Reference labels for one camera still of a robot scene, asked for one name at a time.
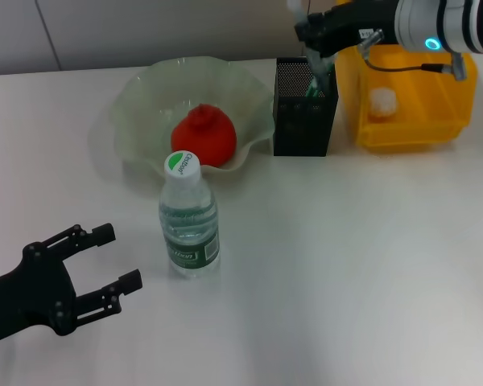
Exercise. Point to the white paper ball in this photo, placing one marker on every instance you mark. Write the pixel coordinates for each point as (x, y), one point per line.
(382, 102)

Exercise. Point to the mint green pen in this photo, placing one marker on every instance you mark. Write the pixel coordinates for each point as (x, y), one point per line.
(312, 90)

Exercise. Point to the red-orange knobbed orange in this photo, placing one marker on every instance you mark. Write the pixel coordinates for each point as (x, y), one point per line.
(203, 136)

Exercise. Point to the clear water bottle green label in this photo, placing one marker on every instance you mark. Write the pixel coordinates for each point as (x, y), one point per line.
(189, 225)

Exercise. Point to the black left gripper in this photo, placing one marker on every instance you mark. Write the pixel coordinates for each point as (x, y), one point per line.
(32, 289)

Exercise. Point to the yellow plastic bin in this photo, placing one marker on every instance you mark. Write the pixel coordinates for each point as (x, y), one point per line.
(418, 120)

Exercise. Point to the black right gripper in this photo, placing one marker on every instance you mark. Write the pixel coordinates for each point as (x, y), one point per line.
(358, 24)

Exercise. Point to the black mesh pen holder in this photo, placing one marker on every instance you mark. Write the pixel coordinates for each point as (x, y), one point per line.
(298, 128)

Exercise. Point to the wavy green glass fruit plate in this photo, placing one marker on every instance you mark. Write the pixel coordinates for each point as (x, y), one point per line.
(145, 104)

